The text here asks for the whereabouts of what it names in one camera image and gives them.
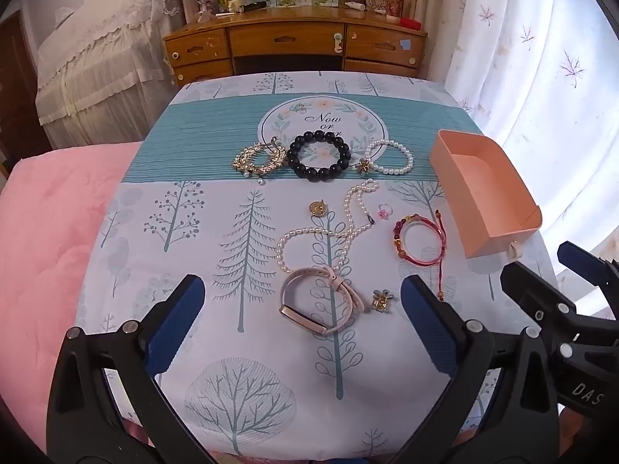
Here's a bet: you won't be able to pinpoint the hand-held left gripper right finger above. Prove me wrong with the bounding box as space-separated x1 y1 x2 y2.
387 274 562 464

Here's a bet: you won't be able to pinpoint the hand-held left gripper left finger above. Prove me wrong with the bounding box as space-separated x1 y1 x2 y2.
46 274 218 464

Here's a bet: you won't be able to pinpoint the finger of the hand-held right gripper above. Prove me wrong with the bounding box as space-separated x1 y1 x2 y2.
558 241 619 320
500 261 581 344

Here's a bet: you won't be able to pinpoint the gold earrings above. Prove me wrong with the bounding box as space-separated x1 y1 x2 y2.
370 289 396 312

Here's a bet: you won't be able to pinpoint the red braided bracelet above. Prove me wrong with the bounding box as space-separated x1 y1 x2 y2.
392 209 448 300

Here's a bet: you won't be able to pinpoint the pink smart band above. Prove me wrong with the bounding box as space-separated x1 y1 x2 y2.
278 266 366 336

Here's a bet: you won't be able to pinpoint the pink paper box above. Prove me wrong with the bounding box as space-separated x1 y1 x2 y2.
429 129 542 259

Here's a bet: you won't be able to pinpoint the white pearl necklace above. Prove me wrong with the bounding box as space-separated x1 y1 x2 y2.
277 179 380 274

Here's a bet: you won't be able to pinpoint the white pearl bracelet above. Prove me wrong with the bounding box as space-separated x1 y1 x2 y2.
356 139 415 177

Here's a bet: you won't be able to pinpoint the gold rhinestone bracelet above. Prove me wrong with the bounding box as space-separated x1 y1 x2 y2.
233 136 287 186

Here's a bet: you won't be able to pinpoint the black bead bracelet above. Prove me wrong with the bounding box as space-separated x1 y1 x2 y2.
286 130 352 182

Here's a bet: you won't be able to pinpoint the tree print tablecloth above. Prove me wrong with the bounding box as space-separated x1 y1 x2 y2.
75 72 557 464

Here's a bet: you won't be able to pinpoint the pink blanket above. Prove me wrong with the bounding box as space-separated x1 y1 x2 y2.
0 140 146 445

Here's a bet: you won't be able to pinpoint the white leaf print curtain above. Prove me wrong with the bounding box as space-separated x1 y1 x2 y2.
411 0 619 320

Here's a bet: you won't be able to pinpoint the white lace cover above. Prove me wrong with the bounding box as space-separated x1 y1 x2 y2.
35 0 187 150

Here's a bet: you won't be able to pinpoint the brown wooden door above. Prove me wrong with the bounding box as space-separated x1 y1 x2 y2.
0 10 54 165

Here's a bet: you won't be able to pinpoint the wooden desk with drawers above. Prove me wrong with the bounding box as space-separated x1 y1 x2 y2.
162 7 429 88

